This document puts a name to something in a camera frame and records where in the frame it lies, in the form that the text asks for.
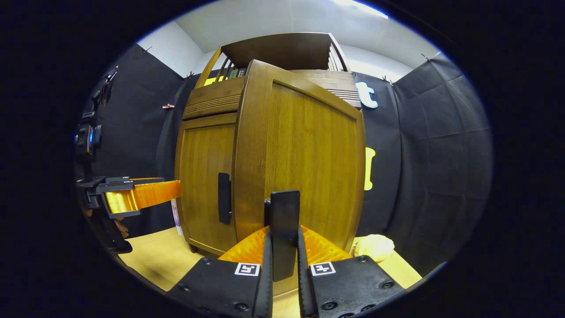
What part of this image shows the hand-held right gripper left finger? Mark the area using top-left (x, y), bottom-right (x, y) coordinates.
top-left (167, 225), bottom-right (274, 318)

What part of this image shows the wooden shoe cabinet door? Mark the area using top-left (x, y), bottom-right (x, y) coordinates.
top-left (175, 113), bottom-right (239, 257)
top-left (232, 59), bottom-right (367, 297)

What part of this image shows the black door handle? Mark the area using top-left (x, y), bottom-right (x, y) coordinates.
top-left (264, 190), bottom-right (301, 282)
top-left (218, 172), bottom-right (232, 225)

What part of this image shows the black backdrop cloth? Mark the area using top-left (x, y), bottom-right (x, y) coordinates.
top-left (86, 44), bottom-right (493, 276)

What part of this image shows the blue-grey book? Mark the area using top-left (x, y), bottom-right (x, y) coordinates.
top-left (171, 198), bottom-right (184, 236)

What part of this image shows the cream fluffy object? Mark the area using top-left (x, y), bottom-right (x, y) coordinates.
top-left (353, 234), bottom-right (396, 264)

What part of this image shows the wooden double-door shoe cabinet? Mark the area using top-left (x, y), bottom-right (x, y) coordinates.
top-left (174, 32), bottom-right (367, 297)

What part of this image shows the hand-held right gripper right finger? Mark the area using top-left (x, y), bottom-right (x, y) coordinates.
top-left (297, 225), bottom-right (406, 318)

